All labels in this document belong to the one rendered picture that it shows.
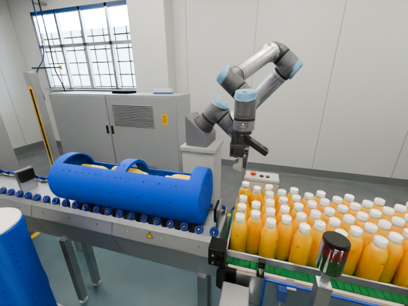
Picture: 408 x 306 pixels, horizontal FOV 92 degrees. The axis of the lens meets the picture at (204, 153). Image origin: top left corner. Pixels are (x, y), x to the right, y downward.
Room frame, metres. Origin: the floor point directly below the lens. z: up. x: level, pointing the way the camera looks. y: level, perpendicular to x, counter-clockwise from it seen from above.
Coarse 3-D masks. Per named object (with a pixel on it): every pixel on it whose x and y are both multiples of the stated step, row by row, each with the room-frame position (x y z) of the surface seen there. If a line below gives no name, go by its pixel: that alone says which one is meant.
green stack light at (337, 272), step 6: (318, 252) 0.41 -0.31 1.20; (318, 258) 0.41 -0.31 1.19; (324, 258) 0.39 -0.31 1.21; (318, 264) 0.40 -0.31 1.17; (324, 264) 0.39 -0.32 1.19; (330, 264) 0.38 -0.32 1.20; (336, 264) 0.37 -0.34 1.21; (342, 264) 0.37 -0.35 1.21; (324, 270) 0.38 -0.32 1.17; (330, 270) 0.38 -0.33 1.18; (336, 270) 0.37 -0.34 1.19; (342, 270) 0.38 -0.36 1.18; (336, 276) 0.37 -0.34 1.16
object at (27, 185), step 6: (24, 168) 1.22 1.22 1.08; (30, 168) 1.24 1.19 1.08; (18, 174) 1.17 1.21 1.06; (24, 174) 1.19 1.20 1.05; (30, 174) 1.22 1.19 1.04; (18, 180) 1.16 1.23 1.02; (24, 180) 1.18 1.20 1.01; (30, 180) 1.22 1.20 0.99; (36, 180) 1.26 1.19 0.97; (24, 186) 1.18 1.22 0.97; (30, 186) 1.21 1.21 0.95; (36, 186) 1.25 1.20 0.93
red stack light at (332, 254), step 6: (324, 246) 0.40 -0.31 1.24; (330, 246) 0.39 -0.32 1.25; (324, 252) 0.39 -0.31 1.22; (330, 252) 0.38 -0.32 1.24; (336, 252) 0.38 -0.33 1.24; (342, 252) 0.37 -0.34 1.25; (348, 252) 0.38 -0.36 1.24; (330, 258) 0.38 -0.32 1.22; (336, 258) 0.37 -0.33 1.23; (342, 258) 0.37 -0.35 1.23
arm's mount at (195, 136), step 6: (192, 114) 1.78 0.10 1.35; (198, 114) 1.86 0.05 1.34; (186, 120) 1.65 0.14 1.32; (192, 120) 1.68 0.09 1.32; (186, 126) 1.65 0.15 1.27; (192, 126) 1.63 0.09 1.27; (186, 132) 1.65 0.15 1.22; (192, 132) 1.63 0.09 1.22; (198, 132) 1.61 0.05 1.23; (204, 132) 1.63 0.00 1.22; (210, 132) 1.71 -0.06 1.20; (186, 138) 1.65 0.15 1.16; (192, 138) 1.63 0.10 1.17; (198, 138) 1.61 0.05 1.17; (204, 138) 1.60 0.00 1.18; (210, 138) 1.68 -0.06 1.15; (186, 144) 1.65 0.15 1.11; (192, 144) 1.63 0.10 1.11; (198, 144) 1.61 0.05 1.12; (204, 144) 1.60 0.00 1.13
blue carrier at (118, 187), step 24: (72, 168) 0.97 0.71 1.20; (96, 168) 0.95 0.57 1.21; (120, 168) 0.93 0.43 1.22; (144, 168) 1.10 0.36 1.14; (72, 192) 0.92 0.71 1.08; (96, 192) 0.88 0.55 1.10; (120, 192) 0.84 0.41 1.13; (144, 192) 0.81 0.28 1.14; (168, 192) 0.79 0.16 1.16; (192, 192) 0.77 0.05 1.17; (168, 216) 0.79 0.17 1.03; (192, 216) 0.74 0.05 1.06
